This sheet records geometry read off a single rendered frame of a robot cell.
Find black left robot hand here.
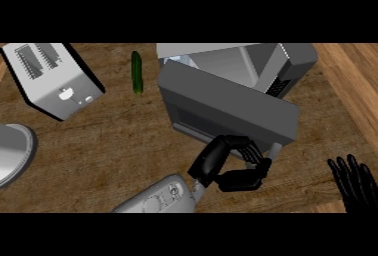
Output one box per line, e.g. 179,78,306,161
186,134,273,193

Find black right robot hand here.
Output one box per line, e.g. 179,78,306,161
327,153,378,214

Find dark grey microwave door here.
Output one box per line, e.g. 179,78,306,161
157,59,302,162

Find grey microwave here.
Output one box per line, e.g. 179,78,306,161
155,43,319,100

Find green cucumber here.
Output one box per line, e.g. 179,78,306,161
130,50,145,95

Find silver toaster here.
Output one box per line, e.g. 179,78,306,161
0,43,107,122

